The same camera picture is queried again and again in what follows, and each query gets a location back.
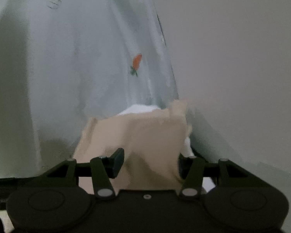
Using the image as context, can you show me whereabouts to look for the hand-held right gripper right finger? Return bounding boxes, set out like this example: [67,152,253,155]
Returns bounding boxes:
[178,156,252,199]

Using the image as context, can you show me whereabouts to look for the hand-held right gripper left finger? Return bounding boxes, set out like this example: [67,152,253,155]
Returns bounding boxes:
[40,148,125,200]

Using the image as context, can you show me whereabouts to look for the beige sweater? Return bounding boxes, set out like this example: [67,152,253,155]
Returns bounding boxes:
[73,99,193,196]

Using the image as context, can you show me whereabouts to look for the white folded cloth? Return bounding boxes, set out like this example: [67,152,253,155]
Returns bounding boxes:
[116,104,220,196]

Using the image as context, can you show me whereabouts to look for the carrot print blanket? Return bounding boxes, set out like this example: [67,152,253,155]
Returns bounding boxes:
[0,0,248,178]

